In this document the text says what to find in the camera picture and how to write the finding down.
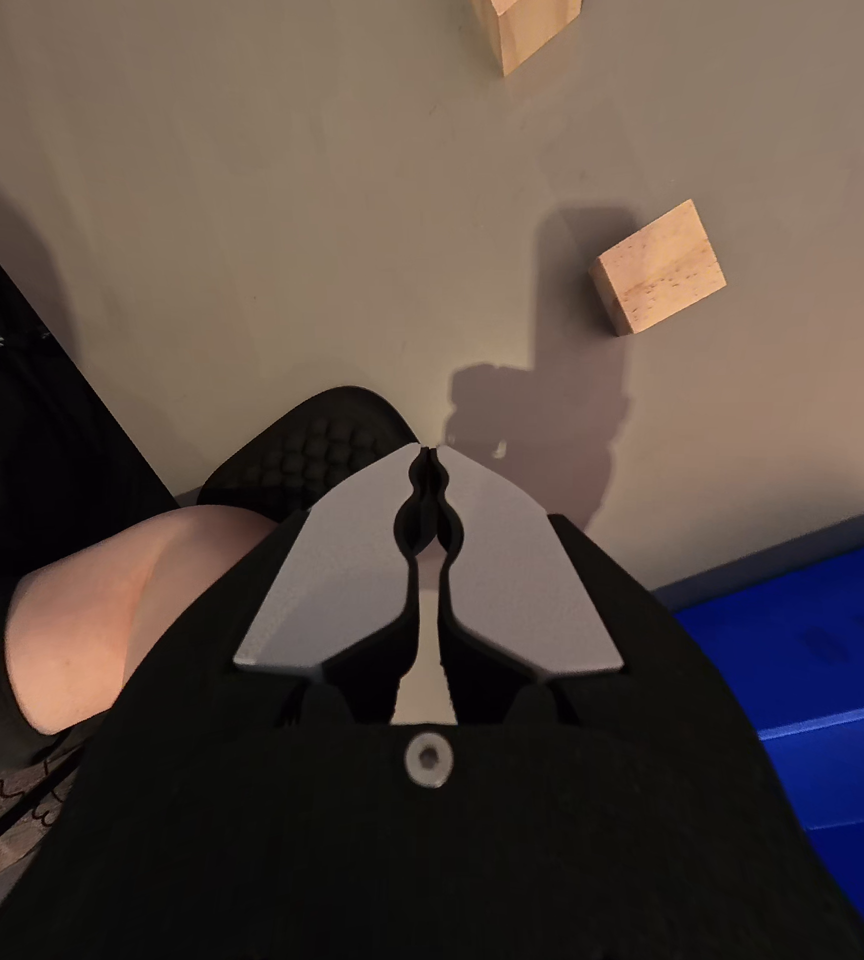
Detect blue plastic bin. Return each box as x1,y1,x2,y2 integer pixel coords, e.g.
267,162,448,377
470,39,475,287
653,525,864,937

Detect small wooden cube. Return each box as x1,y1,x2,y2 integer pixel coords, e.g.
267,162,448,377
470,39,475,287
469,0,583,78
589,198,727,337

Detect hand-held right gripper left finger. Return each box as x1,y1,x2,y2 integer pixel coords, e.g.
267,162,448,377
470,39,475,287
231,442,433,727

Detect black quilted wrist rest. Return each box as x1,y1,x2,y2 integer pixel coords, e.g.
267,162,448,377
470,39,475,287
197,386,422,526

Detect person's leg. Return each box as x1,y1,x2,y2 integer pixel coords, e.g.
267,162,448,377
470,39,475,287
4,504,279,736

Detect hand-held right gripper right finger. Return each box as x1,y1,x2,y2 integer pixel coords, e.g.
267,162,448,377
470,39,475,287
432,444,627,727

